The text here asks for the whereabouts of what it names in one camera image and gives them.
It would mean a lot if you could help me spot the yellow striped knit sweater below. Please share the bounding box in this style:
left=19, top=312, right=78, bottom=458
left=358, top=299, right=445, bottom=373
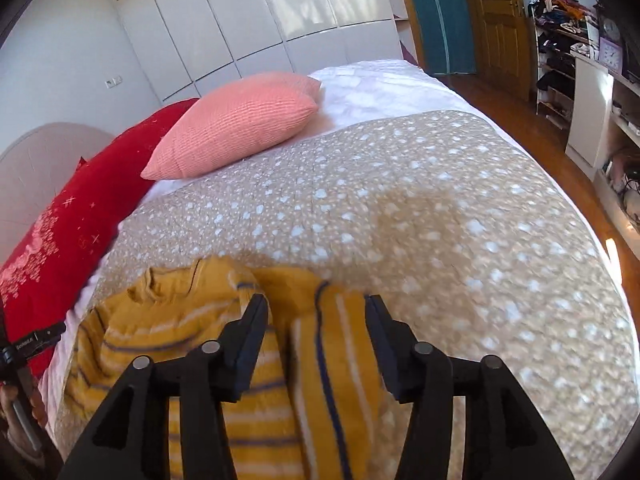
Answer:
left=64, top=257, right=381, bottom=479

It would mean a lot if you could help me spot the pile of colourful clothes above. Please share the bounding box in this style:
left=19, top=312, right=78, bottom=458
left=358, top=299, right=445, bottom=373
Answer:
left=528, top=0, right=593, bottom=25

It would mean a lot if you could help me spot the person's left hand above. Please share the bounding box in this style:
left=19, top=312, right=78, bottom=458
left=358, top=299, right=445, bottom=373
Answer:
left=0, top=374, right=49, bottom=466

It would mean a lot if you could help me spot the red floral bolster pillow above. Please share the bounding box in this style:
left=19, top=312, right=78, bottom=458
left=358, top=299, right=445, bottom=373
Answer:
left=1, top=99, right=195, bottom=342

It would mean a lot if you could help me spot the round pale bed headboard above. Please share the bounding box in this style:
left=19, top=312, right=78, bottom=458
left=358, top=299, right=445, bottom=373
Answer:
left=0, top=122, right=114, bottom=260

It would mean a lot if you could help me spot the beige heart pattern blanket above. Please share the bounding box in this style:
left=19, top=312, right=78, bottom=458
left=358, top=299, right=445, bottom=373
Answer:
left=55, top=110, right=639, bottom=479

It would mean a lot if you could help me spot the white shelf desk unit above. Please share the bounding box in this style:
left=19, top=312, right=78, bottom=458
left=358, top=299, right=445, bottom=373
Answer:
left=565, top=53, right=639, bottom=255

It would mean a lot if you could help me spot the pink knit cushion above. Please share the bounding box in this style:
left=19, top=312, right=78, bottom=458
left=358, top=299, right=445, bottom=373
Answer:
left=141, top=72, right=321, bottom=181

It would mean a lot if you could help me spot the dark shoe rack shelf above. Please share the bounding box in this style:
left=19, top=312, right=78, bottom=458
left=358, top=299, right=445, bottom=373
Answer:
left=534, top=16, right=591, bottom=131

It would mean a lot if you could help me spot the white glossy wardrobe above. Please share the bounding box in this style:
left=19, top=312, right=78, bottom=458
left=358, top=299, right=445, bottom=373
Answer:
left=112, top=0, right=402, bottom=104

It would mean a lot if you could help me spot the brown wooden door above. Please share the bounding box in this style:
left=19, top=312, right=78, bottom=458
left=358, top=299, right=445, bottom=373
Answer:
left=466, top=0, right=532, bottom=101

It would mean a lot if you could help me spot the small purple alarm clock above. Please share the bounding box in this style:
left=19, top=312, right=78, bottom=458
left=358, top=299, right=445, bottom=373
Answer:
left=598, top=36, right=624, bottom=75

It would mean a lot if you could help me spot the black monitor screen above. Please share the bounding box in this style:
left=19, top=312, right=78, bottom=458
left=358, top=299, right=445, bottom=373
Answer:
left=623, top=38, right=640, bottom=84

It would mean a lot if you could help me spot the teal curtain in doorway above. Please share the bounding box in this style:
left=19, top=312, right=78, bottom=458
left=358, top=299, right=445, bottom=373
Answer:
left=412, top=0, right=476, bottom=75

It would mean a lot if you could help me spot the black mantel clock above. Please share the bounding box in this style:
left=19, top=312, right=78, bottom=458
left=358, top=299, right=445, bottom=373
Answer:
left=598, top=8, right=623, bottom=47

